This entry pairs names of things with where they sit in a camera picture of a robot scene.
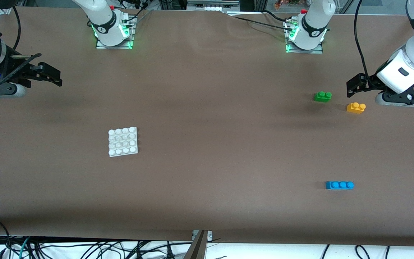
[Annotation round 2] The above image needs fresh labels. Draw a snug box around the black base connector cable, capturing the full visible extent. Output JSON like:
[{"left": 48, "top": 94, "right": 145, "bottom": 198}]
[{"left": 119, "top": 0, "right": 153, "bottom": 27}]

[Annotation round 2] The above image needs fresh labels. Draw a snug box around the blue three-stud block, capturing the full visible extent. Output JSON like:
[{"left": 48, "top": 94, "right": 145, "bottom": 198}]
[{"left": 325, "top": 181, "right": 355, "bottom": 190}]

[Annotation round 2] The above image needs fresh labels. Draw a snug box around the dark table support beam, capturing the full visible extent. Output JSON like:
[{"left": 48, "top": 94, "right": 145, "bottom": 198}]
[{"left": 183, "top": 230, "right": 207, "bottom": 259}]

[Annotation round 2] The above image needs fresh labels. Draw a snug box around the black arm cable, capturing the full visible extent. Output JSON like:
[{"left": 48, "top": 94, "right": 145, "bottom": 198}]
[
  {"left": 354, "top": 0, "right": 371, "bottom": 78},
  {"left": 0, "top": 5, "right": 42, "bottom": 88}
]

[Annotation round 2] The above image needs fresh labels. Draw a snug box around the yellow two-stud block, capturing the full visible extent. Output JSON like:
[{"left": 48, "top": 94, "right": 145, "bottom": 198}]
[{"left": 346, "top": 102, "right": 366, "bottom": 114}]

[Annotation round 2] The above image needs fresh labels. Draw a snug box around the short black table cable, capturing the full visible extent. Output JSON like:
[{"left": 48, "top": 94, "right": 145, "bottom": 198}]
[{"left": 263, "top": 10, "right": 291, "bottom": 21}]

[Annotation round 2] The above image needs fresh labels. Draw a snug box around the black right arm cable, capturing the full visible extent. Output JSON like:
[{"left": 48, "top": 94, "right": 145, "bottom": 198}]
[{"left": 0, "top": 5, "right": 42, "bottom": 88}]

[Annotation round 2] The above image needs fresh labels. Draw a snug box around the silver bolted edge bracket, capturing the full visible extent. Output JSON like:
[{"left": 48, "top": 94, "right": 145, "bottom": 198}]
[{"left": 192, "top": 230, "right": 213, "bottom": 242}]

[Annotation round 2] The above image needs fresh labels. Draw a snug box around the green two-stud block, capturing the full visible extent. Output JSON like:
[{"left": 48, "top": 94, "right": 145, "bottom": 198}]
[{"left": 314, "top": 91, "right": 332, "bottom": 103}]

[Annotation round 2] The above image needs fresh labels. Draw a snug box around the brown table cover sheet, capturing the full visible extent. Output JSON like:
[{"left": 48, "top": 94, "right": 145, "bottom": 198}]
[{"left": 0, "top": 6, "right": 414, "bottom": 247}]

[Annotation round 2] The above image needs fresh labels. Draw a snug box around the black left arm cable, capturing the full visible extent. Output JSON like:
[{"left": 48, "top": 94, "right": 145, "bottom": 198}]
[{"left": 354, "top": 0, "right": 371, "bottom": 78}]

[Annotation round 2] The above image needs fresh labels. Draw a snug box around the long black table cable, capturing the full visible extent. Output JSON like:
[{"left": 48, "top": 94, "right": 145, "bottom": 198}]
[{"left": 233, "top": 15, "right": 297, "bottom": 33}]

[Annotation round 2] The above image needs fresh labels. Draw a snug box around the silver metal frame piece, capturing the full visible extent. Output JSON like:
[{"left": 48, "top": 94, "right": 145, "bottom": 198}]
[{"left": 187, "top": 0, "right": 240, "bottom": 12}]

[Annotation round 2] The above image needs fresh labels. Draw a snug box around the teal floor cable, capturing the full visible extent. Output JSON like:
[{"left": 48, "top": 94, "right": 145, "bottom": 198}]
[{"left": 18, "top": 236, "right": 31, "bottom": 259}]

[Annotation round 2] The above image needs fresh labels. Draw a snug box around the white studded base plate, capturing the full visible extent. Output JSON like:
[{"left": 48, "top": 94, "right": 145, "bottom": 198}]
[{"left": 107, "top": 126, "right": 138, "bottom": 158}]

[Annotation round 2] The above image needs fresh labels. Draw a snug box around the orange background object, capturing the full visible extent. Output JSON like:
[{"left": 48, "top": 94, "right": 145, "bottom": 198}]
[{"left": 273, "top": 0, "right": 303, "bottom": 9}]

